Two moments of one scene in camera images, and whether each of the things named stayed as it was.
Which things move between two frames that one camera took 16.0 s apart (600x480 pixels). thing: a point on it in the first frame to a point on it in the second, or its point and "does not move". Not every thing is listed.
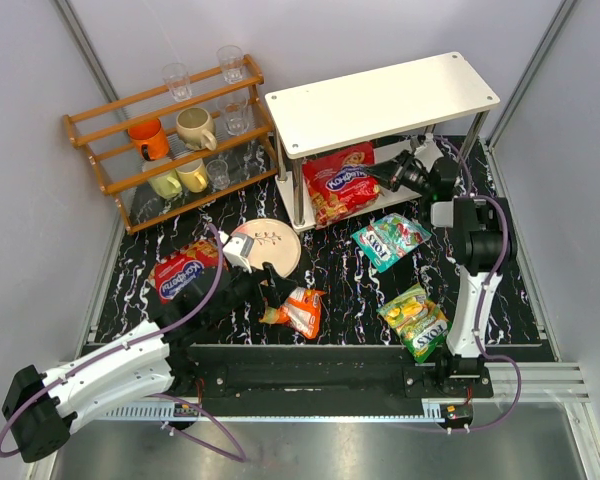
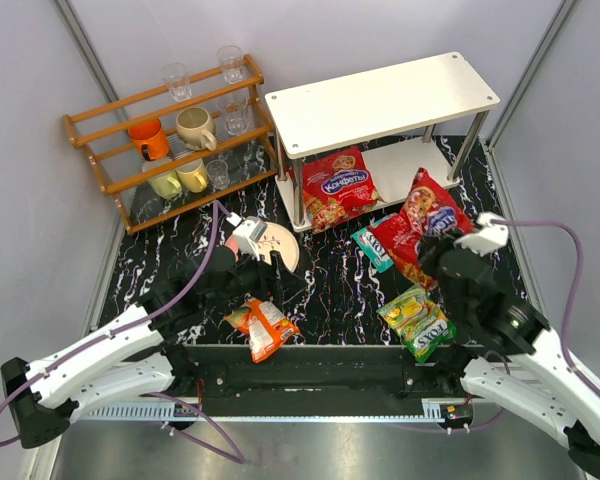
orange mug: x=150 y=135 does not move
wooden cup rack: x=181 y=144 does not move
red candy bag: x=337 y=186 does not move
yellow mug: x=193 y=175 does not move
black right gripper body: x=398 y=172 to x=440 y=253
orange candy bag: x=301 y=309 to x=268 y=329
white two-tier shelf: x=396 y=108 does not move
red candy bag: x=170 y=274 to x=428 y=206
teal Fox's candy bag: x=388 y=237 does not move
